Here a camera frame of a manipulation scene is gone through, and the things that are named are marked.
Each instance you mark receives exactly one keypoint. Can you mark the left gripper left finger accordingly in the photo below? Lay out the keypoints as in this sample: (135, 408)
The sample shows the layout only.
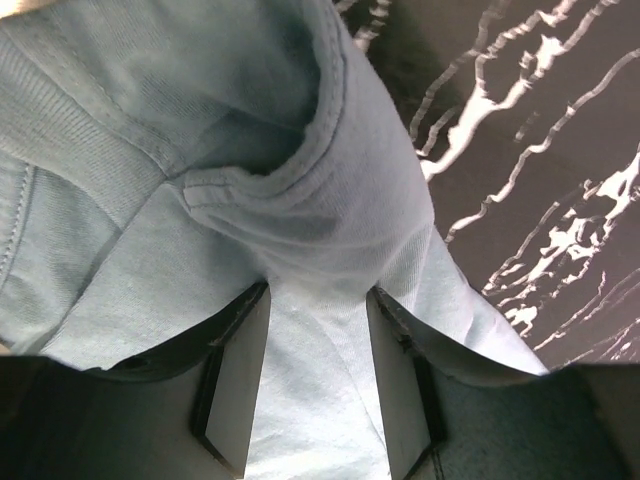
(181, 410)

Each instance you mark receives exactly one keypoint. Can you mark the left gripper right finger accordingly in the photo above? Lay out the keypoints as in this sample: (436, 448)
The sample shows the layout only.
(451, 413)

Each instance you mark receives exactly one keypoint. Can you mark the blue-grey t shirt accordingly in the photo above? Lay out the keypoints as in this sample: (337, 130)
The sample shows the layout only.
(159, 157)

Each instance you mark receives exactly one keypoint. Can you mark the black marbled table mat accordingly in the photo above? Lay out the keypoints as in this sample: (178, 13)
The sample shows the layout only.
(525, 118)

